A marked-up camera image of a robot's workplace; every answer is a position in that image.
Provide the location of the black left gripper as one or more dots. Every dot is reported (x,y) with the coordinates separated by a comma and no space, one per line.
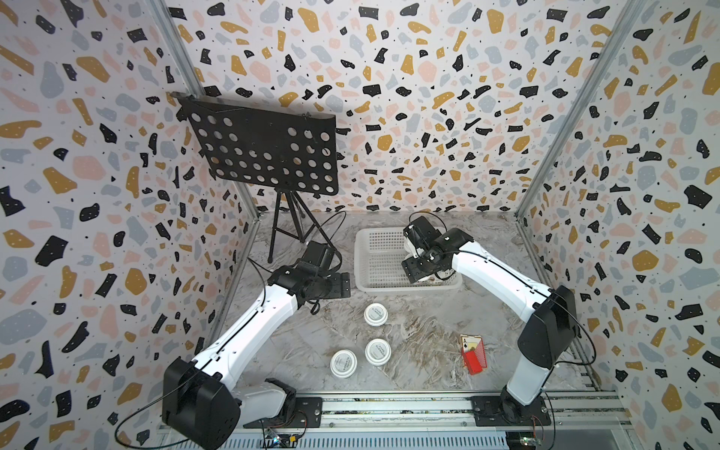
(337,291)

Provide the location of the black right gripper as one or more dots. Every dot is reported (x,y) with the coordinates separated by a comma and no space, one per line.
(410,270)

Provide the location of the white lid yogurt cup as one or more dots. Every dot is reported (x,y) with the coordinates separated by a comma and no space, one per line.
(343,364)
(378,352)
(376,315)

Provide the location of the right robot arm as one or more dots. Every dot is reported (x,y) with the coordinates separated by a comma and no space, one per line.
(549,313)

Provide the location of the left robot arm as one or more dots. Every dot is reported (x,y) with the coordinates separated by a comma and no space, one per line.
(199,400)

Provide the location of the white plastic basket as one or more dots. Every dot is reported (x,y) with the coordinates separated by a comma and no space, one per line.
(378,255)

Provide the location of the playing card box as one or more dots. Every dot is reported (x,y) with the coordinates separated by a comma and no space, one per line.
(468,341)

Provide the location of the black perforated music stand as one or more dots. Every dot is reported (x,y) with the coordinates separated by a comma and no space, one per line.
(289,153)

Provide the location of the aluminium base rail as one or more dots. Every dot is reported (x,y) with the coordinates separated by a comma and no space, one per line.
(444,420)

